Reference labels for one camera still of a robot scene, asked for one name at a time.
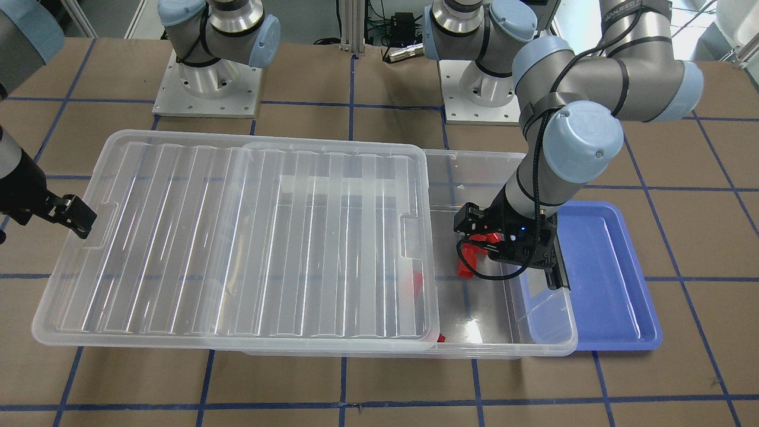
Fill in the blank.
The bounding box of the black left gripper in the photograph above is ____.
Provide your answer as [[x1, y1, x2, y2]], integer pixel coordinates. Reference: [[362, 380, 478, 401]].
[[486, 205, 570, 290]]

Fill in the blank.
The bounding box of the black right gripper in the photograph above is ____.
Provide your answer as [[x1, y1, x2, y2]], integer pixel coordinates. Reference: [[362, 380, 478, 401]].
[[1, 149, 97, 240]]

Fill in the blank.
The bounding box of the clear plastic box lid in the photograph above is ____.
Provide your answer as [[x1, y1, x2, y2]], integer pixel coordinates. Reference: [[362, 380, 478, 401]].
[[32, 130, 440, 356]]

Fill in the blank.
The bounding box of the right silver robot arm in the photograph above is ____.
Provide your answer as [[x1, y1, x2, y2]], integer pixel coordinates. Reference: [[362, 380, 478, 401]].
[[1, 1, 281, 240]]

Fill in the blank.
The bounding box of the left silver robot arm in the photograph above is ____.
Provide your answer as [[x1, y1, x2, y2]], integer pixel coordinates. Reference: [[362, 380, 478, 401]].
[[422, 1, 704, 281]]

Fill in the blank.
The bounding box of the clear plastic storage box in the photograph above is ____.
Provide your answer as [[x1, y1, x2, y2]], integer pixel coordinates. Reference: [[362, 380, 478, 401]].
[[243, 148, 579, 359]]

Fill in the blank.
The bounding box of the blue plastic tray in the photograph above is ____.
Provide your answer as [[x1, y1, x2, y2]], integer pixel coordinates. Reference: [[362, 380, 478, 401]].
[[522, 200, 663, 352]]

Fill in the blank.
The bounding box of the red block under lid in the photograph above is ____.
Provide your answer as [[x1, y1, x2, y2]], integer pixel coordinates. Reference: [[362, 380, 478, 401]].
[[406, 270, 425, 300]]

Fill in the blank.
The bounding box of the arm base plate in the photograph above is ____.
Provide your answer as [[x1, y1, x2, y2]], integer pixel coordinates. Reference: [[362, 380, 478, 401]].
[[152, 52, 264, 119], [438, 60, 520, 126]]

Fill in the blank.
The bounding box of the aluminium frame post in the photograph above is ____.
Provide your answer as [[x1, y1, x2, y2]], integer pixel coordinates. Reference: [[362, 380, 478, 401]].
[[338, 1, 365, 56]]

